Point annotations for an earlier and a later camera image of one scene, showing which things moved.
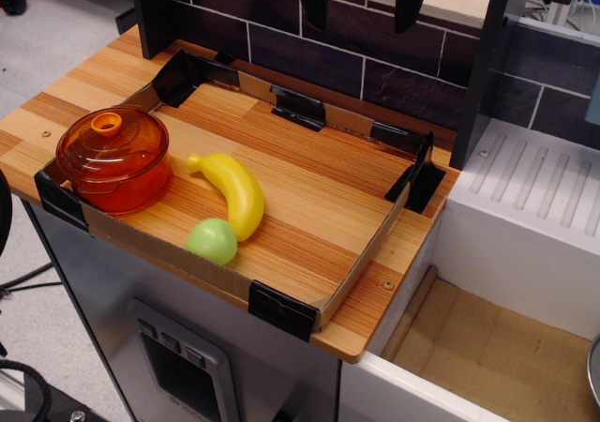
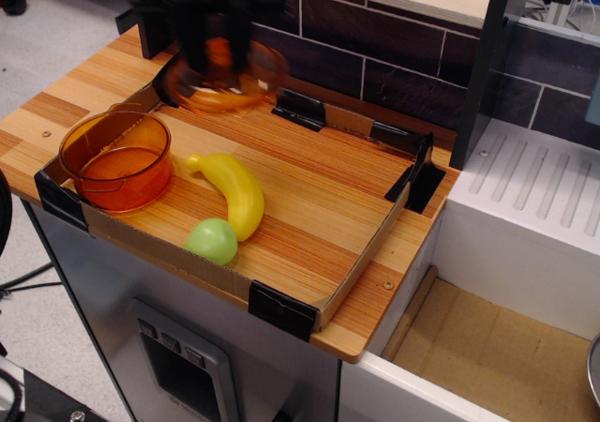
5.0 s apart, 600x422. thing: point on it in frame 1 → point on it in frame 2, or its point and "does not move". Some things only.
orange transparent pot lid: x=112 y=143 → x=219 y=88
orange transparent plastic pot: x=115 y=158 does not move
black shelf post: x=476 y=111 does not move
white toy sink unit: x=497 y=323 does not move
